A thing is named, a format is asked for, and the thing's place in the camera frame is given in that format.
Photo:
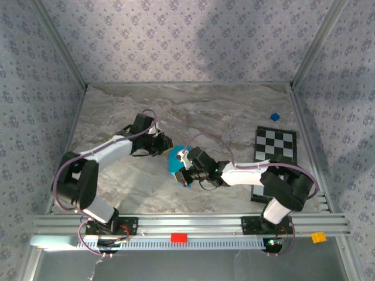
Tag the black and white checkerboard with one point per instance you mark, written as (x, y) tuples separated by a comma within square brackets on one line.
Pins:
[(275, 140)]

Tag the wide aluminium mounting rail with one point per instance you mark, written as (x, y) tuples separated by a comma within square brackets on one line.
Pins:
[(190, 222)]

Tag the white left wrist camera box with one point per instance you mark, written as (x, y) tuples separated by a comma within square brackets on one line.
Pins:
[(153, 130)]

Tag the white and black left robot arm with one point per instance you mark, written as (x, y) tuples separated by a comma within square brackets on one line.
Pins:
[(76, 181)]

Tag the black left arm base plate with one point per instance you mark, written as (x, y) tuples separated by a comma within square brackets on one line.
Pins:
[(130, 226)]

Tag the light blue flat bar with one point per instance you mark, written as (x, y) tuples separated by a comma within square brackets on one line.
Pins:
[(49, 241)]

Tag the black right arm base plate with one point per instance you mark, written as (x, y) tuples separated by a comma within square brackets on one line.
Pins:
[(249, 225)]

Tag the orange toy brick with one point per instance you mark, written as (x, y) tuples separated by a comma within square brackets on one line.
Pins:
[(318, 237)]

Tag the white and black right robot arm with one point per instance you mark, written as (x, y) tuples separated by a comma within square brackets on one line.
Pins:
[(287, 187)]

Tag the red toy brick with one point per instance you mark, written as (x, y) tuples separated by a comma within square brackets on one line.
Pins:
[(179, 237)]

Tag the aluminium table side rail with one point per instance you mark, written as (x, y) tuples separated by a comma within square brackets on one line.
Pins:
[(74, 123), (304, 123)]

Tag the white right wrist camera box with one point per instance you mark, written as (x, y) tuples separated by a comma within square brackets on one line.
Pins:
[(182, 155)]

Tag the aluminium frame post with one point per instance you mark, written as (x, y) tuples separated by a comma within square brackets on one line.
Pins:
[(62, 44), (315, 44)]

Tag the blue toy brick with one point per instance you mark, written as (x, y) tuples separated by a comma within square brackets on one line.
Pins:
[(274, 117)]

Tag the small black electronics board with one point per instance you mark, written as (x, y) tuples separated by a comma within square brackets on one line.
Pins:
[(108, 243), (274, 244)]

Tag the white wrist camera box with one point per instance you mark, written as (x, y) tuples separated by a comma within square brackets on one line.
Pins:
[(182, 155), (153, 130)]

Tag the blue cloth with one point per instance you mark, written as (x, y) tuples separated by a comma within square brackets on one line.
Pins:
[(175, 161)]

